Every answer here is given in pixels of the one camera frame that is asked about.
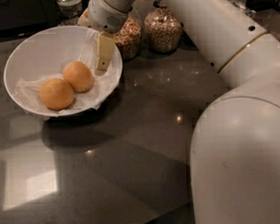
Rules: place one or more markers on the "glass jar pale grains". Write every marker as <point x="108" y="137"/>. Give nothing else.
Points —
<point x="163" y="30"/>

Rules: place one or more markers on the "white paper liner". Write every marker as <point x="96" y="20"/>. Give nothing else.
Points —
<point x="84" y="100"/>

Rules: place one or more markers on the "empty glass jar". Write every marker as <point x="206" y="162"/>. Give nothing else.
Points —
<point x="69" y="11"/>

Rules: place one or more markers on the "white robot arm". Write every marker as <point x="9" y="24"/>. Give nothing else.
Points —
<point x="235" y="149"/>

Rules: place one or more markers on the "dark cabinet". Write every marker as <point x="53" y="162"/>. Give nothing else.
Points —
<point x="25" y="16"/>

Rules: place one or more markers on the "glass jar mixed cereal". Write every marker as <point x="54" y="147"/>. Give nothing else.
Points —
<point x="128" y="39"/>

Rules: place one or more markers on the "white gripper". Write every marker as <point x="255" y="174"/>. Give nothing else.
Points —
<point x="105" y="17"/>

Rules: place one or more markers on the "white bowl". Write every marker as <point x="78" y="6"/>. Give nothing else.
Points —
<point x="45" y="46"/>

